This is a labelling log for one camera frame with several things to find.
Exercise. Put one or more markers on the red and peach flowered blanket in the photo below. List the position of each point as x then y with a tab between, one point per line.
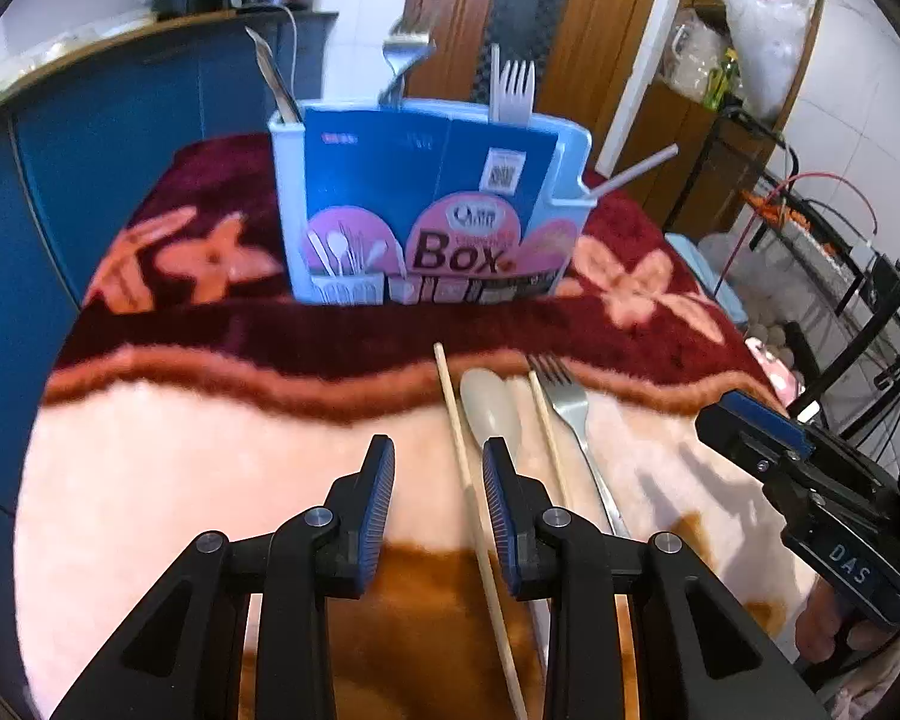
195	465

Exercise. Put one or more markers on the person's right hand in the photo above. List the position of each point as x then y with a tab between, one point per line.
821	615

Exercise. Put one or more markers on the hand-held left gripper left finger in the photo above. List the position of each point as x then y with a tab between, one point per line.
375	510

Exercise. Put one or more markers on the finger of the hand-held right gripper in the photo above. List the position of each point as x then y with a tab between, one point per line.
765	418
742	442

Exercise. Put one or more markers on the clear plastic bag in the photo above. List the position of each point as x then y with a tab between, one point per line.
694	52

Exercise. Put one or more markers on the blue lower cabinets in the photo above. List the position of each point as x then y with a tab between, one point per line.
120	135

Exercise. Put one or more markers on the light blue container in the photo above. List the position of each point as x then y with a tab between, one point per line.
709	270

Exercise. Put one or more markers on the white chopstick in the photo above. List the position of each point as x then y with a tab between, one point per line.
637	169
495	82

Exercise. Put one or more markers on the white fork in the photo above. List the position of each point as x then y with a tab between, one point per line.
516	94

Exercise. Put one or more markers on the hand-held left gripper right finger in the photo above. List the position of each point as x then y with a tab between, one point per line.
499	510

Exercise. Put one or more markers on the pile of eggs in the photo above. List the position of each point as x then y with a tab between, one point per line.
772	334

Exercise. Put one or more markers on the white plastic bag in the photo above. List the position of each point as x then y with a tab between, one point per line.
765	37

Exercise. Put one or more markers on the grey spoon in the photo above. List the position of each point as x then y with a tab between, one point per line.
487	405

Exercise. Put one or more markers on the wooden shelf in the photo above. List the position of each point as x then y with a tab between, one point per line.
667	165

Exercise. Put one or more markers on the steel fork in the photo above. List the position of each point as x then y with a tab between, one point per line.
405	56
566	397

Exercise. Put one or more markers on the light blue utensil box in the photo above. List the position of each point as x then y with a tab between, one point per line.
360	165

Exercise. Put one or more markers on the wooden chopstick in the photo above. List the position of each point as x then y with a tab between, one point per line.
461	450
547	435

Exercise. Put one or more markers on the black metal rack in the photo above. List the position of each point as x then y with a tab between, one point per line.
892	292

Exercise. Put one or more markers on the wooden door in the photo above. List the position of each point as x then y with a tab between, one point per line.
607	15

